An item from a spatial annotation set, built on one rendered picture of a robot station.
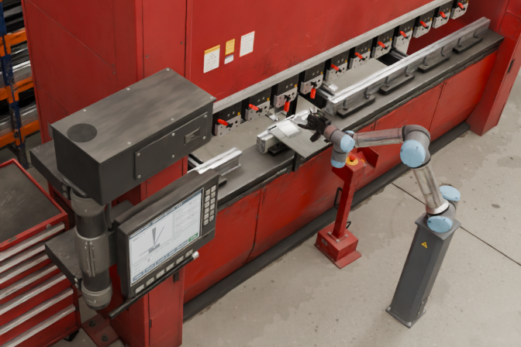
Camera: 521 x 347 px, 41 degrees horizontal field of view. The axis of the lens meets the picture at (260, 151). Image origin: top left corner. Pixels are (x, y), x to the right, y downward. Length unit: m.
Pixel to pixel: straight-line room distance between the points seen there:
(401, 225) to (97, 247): 2.76
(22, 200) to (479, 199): 3.20
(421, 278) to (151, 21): 2.23
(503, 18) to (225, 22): 2.77
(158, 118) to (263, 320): 2.12
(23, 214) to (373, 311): 2.12
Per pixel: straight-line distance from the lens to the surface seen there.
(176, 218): 2.57
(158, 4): 2.48
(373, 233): 4.76
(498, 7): 5.38
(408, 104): 4.64
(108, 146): 2.20
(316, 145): 3.75
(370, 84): 4.35
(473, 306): 4.57
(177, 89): 2.43
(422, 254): 3.91
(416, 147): 3.32
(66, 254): 2.89
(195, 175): 2.65
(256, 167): 3.75
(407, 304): 4.22
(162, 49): 2.58
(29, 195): 3.47
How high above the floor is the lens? 3.37
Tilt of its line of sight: 40 degrees down
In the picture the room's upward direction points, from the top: 7 degrees clockwise
